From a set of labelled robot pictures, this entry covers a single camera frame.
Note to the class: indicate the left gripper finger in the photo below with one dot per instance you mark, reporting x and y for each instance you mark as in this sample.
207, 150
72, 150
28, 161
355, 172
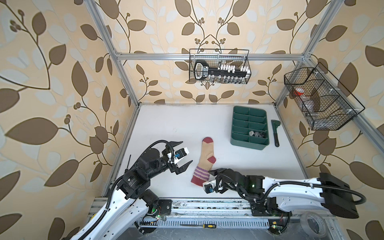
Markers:
183, 168
172, 144

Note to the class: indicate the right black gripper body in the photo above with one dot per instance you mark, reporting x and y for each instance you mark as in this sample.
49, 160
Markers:
225, 185

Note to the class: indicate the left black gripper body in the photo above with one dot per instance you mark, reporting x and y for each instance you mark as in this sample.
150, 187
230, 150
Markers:
164, 152

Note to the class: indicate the beige maroon striped sock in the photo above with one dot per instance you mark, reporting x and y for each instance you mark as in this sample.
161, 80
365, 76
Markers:
205, 164

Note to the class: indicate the black argyle sock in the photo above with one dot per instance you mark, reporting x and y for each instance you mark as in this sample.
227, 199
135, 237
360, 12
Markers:
257, 134

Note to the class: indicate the green compartment tray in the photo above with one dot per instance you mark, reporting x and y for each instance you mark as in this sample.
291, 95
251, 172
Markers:
245, 120

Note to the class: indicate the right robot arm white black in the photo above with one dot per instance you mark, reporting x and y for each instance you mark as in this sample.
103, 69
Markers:
274, 197

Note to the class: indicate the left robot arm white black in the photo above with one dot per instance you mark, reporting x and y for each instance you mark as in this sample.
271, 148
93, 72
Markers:
130, 199

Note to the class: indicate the clear tape roll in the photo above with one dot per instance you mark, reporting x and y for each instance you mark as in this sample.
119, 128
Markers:
314, 225

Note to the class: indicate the black socket set holder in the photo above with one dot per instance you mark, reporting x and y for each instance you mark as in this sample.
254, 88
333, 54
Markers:
203, 70

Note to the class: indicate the red capped jar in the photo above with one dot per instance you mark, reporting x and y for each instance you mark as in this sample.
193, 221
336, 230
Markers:
298, 92

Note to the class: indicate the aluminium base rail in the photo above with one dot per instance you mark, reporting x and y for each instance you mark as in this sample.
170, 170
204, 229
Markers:
225, 213

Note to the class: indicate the yellow black handled knife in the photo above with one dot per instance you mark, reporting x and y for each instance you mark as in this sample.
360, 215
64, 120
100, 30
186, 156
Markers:
205, 226

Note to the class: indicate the green handled tool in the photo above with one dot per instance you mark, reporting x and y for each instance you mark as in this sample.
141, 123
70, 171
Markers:
275, 125

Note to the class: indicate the back wall wire basket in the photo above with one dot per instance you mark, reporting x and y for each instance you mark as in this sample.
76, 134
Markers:
234, 57

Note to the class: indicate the wall wire basket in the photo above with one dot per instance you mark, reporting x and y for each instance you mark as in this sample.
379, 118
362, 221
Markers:
328, 102
234, 57

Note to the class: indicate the right wall wire basket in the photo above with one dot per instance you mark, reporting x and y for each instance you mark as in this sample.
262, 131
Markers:
328, 102

